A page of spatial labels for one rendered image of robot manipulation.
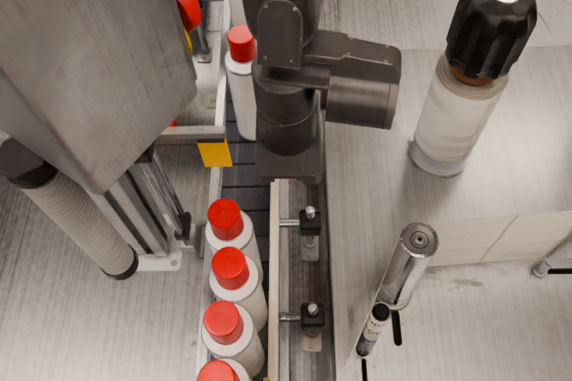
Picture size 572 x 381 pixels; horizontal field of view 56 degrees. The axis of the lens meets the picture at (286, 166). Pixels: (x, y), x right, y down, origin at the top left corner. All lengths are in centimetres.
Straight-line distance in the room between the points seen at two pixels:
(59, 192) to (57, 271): 47
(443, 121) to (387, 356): 30
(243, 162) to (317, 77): 37
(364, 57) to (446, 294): 39
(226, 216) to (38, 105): 30
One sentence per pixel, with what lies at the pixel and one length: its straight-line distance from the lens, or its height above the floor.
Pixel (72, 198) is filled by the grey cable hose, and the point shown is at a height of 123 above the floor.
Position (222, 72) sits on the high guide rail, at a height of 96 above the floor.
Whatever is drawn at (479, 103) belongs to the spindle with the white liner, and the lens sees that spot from 66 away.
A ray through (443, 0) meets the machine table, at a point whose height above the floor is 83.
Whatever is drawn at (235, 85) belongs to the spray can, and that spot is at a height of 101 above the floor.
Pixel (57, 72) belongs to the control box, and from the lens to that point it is 26.
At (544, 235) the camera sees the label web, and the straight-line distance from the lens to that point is 67.
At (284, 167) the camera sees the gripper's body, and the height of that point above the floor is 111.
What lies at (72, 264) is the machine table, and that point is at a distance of 85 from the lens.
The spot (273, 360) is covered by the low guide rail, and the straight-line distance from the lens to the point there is 66.
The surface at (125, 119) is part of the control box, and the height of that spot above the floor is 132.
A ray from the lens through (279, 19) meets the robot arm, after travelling 41.
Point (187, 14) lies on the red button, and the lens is 34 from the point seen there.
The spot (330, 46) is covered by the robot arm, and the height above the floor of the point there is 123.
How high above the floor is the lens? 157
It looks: 60 degrees down
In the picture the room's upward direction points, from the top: 4 degrees counter-clockwise
